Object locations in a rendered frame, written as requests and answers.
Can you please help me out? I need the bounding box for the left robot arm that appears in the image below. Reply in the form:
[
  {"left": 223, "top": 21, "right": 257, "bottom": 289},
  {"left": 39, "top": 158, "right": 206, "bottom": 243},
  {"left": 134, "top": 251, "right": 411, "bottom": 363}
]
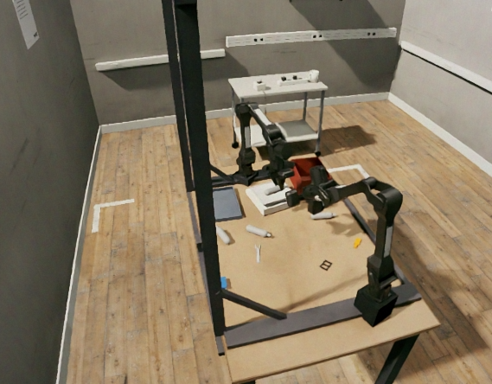
[{"left": 234, "top": 102, "right": 295, "bottom": 178}]

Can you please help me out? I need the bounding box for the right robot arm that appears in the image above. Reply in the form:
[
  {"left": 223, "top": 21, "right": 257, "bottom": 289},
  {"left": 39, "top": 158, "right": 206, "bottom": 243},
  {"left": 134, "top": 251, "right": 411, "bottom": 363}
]
[{"left": 305, "top": 165, "right": 403, "bottom": 304}]

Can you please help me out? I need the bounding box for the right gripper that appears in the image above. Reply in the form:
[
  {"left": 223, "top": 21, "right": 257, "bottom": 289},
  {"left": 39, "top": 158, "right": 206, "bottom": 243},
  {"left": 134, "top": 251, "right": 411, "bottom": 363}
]
[{"left": 285, "top": 183, "right": 316, "bottom": 208}]

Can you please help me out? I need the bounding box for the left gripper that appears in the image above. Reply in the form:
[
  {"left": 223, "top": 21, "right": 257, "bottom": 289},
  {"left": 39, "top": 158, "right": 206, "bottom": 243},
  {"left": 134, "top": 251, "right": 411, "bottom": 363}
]
[{"left": 262, "top": 157, "right": 295, "bottom": 190}]

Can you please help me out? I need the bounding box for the white digital weighing scale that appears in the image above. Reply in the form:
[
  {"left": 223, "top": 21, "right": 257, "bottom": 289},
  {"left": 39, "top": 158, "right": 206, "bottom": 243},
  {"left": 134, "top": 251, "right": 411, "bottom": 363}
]
[{"left": 246, "top": 181, "right": 291, "bottom": 215}]

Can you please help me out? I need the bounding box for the red open box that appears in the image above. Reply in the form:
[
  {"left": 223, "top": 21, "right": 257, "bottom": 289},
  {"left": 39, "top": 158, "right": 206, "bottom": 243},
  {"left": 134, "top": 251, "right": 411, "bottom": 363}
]
[{"left": 290, "top": 157, "right": 323, "bottom": 194}]

